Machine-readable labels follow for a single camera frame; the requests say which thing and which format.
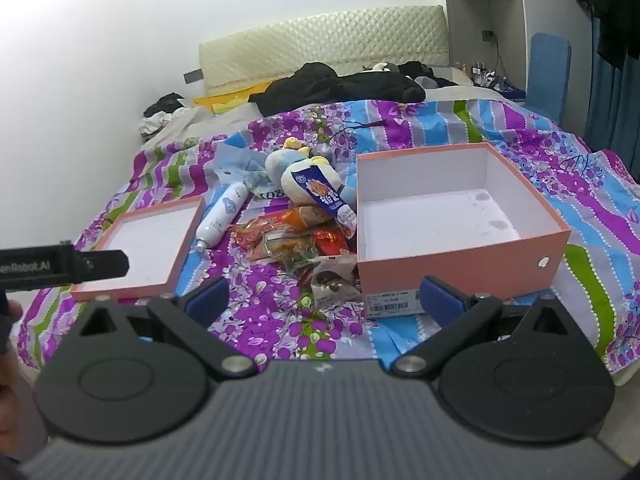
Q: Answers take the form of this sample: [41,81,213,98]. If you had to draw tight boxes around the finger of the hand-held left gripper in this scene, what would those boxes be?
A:
[74,250,131,282]

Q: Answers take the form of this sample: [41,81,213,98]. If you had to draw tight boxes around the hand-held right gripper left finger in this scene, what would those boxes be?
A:
[75,275,253,380]

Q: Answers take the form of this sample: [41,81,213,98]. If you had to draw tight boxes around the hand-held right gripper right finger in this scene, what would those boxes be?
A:
[391,275,571,380]

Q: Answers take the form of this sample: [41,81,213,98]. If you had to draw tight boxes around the pink cardboard box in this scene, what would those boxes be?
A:
[356,142,572,320]

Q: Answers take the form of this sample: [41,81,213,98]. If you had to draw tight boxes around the red label clear snack packet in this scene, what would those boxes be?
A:
[230,214,283,262]

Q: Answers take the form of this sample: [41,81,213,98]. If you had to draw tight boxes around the white brown snack packet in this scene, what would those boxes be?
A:
[309,255,362,312]

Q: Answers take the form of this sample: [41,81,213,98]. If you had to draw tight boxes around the red foil candy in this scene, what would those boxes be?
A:
[310,227,352,257]

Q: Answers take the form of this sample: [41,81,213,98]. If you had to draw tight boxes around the blue orange snack packet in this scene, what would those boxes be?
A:
[292,157,359,232]

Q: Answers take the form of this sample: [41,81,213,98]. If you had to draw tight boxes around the person's left hand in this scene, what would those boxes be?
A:
[0,301,24,357]

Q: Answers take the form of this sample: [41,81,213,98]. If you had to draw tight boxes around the pink box lid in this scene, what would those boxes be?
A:
[70,195,206,302]

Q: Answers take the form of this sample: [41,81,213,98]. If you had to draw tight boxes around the white spray bottle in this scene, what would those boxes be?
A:
[195,182,249,252]

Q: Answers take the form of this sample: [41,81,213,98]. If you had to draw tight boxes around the green clear snack packet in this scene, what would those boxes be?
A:
[265,232,322,274]

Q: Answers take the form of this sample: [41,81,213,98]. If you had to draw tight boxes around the white printed plastic bag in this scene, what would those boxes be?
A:
[247,186,292,209]

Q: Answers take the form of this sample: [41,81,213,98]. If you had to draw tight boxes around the light blue plastic bag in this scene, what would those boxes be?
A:
[212,141,274,197]

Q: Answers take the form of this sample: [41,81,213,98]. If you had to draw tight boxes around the white blue plush toy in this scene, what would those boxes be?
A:
[265,138,358,211]

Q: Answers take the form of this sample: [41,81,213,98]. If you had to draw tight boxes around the heap of dark clothes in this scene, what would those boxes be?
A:
[140,92,189,136]

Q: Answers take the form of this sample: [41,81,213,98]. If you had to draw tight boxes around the beige pillow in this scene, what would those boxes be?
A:
[142,104,262,147]

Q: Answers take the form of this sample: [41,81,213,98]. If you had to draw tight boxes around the floral striped blanket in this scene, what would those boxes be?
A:
[17,99,640,386]

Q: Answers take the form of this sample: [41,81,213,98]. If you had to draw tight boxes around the yellow pillow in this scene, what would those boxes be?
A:
[194,87,272,114]

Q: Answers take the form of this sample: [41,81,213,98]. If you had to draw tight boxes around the small bottles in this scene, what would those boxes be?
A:
[462,61,489,84]

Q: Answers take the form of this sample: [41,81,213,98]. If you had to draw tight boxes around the black jacket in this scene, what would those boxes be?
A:
[248,62,427,117]

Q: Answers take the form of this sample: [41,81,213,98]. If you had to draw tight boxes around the blue chair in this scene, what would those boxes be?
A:
[525,32,572,127]

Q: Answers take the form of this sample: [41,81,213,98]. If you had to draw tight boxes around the blue curtain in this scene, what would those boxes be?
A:
[580,15,640,162]

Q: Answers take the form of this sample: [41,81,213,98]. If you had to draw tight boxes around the cream quilted headboard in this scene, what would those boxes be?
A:
[198,5,447,97]

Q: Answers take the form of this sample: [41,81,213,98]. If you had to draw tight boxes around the white shelf unit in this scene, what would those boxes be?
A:
[440,0,601,97]

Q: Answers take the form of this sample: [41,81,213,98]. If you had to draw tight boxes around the hanging dark clothes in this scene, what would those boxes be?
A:
[557,0,640,69]

